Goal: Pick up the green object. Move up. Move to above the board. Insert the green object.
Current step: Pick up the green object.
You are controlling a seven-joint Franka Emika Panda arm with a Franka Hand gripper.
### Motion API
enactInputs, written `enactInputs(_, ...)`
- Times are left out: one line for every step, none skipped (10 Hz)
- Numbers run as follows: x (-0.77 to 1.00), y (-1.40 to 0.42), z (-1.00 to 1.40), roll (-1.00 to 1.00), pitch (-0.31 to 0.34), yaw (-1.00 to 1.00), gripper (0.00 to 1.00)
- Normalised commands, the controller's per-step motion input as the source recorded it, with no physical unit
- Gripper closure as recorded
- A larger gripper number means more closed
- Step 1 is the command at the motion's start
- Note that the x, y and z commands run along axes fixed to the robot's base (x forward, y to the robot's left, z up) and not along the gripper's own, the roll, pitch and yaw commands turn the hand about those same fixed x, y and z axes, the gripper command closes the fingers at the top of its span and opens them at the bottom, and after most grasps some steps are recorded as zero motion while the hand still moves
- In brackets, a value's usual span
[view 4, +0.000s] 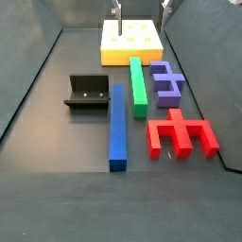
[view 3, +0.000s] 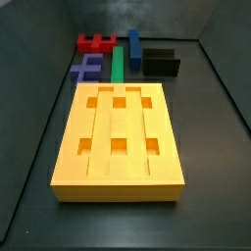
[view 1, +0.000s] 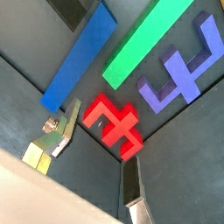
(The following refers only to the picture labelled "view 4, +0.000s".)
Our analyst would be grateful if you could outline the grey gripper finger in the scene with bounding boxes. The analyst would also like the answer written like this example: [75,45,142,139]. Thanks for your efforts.
[112,0,122,36]
[160,0,172,31]

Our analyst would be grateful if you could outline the green long bar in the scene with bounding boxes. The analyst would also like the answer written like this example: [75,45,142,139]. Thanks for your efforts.
[130,57,148,118]

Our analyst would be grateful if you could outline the yellow slotted board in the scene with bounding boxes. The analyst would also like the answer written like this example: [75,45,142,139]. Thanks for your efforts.
[100,20,164,66]

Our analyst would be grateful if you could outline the purple branched block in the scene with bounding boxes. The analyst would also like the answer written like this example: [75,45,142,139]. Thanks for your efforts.
[149,60,185,108]

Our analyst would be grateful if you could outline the red branched block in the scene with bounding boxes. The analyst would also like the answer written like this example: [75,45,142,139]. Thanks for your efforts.
[147,109,219,159]

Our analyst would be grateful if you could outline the blue long bar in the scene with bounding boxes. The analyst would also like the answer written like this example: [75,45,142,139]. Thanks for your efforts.
[109,84,127,172]

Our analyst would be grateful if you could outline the black angle bracket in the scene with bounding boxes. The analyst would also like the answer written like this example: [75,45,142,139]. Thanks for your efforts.
[63,74,110,108]

